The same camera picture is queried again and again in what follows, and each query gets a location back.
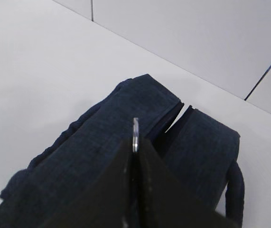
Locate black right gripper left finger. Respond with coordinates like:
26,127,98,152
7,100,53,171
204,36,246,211
42,139,134,228

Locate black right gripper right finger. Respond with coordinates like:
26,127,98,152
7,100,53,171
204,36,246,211
135,137,237,228

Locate navy blue lunch bag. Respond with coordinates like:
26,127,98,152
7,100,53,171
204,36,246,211
0,74,244,228

